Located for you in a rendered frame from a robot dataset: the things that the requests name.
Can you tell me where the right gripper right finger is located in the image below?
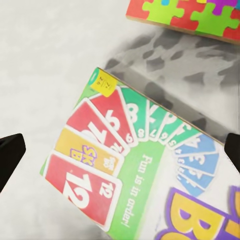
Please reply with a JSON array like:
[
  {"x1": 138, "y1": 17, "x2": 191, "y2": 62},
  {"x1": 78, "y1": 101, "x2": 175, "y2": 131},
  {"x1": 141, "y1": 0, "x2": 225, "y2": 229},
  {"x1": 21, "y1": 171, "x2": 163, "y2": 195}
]
[{"x1": 224, "y1": 133, "x2": 240, "y2": 173}]

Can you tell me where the board game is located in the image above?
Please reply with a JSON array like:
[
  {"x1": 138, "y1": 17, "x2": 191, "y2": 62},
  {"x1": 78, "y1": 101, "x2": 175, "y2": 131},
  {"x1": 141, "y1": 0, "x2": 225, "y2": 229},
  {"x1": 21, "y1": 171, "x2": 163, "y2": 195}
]
[{"x1": 39, "y1": 67, "x2": 240, "y2": 240}]

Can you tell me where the jigsaw puzzle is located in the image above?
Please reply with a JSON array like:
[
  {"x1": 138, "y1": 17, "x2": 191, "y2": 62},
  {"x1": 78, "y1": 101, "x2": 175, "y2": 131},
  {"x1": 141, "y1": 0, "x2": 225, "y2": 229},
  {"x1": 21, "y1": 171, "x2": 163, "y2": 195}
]
[{"x1": 125, "y1": 0, "x2": 240, "y2": 45}]

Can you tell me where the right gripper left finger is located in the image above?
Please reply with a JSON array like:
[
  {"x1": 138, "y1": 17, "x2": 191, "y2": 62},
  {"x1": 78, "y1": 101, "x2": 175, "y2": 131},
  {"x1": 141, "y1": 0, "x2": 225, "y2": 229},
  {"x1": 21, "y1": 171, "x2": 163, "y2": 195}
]
[{"x1": 0, "y1": 133, "x2": 26, "y2": 193}]

